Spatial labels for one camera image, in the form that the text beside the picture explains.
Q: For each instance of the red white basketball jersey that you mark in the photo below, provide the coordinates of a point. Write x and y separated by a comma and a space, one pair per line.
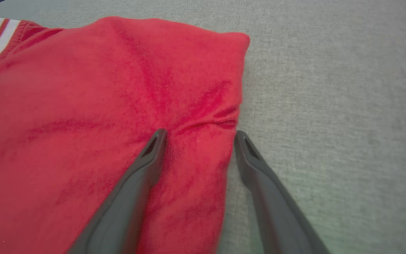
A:
83, 106

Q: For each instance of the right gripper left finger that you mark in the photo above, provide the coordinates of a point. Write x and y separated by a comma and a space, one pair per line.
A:
125, 204

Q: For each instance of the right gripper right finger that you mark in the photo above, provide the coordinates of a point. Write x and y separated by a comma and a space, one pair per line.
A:
273, 211

